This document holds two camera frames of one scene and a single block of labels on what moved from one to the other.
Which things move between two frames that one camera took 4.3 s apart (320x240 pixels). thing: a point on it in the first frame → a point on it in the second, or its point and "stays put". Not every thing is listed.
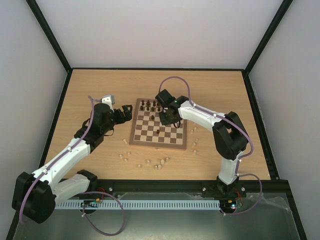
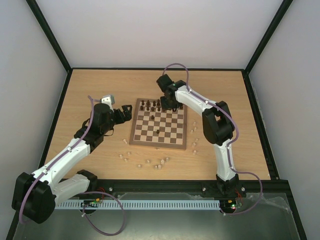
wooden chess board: [147, 131] stays put
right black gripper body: [168, 117] → [169, 102]
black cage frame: [40, 16] stays put
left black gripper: [128, 115] stays put
